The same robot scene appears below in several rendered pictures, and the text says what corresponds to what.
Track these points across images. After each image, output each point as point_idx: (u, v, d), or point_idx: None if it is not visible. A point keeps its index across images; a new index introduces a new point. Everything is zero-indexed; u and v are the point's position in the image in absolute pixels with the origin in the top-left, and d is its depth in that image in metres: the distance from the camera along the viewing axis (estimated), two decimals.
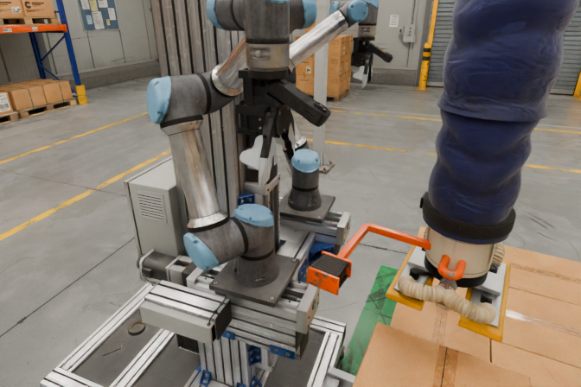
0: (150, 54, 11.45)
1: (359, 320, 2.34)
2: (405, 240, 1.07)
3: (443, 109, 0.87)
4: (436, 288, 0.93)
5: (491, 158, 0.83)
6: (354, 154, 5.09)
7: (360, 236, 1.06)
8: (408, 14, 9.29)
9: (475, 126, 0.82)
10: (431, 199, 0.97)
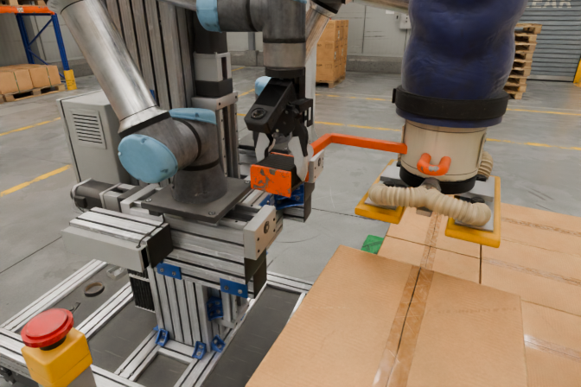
0: None
1: None
2: (375, 146, 0.87)
3: None
4: (415, 189, 0.73)
5: (475, 3, 0.64)
6: (346, 133, 4.91)
7: (320, 142, 0.86)
8: None
9: None
10: (405, 83, 0.78)
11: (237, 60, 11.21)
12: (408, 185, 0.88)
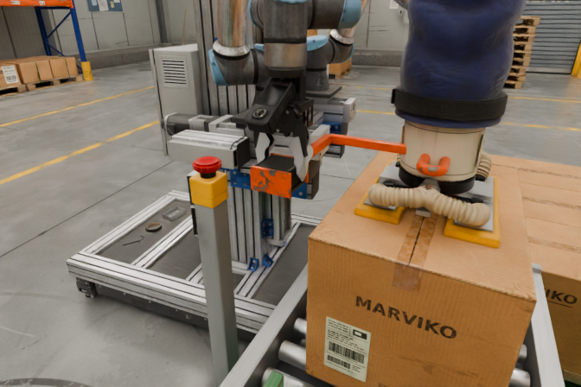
0: (152, 39, 11.58)
1: None
2: (374, 147, 0.87)
3: None
4: (415, 190, 0.73)
5: (474, 4, 0.65)
6: (355, 117, 5.21)
7: (320, 143, 0.86)
8: None
9: None
10: (404, 84, 0.78)
11: None
12: (407, 185, 0.88)
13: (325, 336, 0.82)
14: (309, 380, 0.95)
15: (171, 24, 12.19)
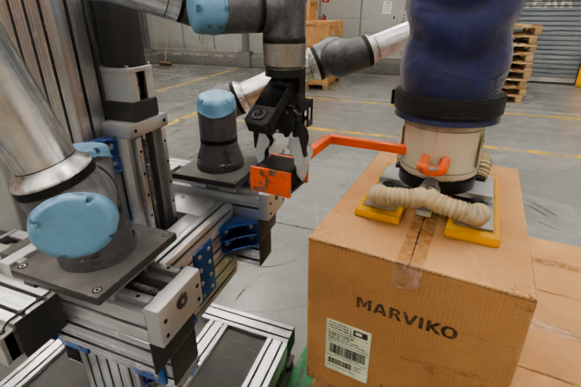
0: None
1: None
2: (374, 147, 0.87)
3: None
4: (415, 190, 0.73)
5: (474, 4, 0.65)
6: None
7: (320, 143, 0.86)
8: (402, 0, 8.87)
9: None
10: (404, 84, 0.78)
11: (231, 61, 10.97)
12: (407, 186, 0.88)
13: (326, 337, 0.82)
14: None
15: (156, 29, 11.64)
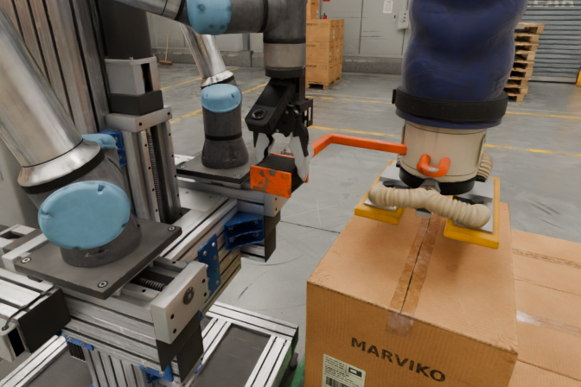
0: None
1: None
2: (375, 147, 0.87)
3: None
4: (414, 190, 0.73)
5: (475, 5, 0.64)
6: None
7: (320, 142, 0.86)
8: None
9: None
10: (405, 84, 0.78)
11: (231, 61, 10.96)
12: (407, 186, 0.88)
13: (322, 371, 0.87)
14: None
15: (156, 28, 11.63)
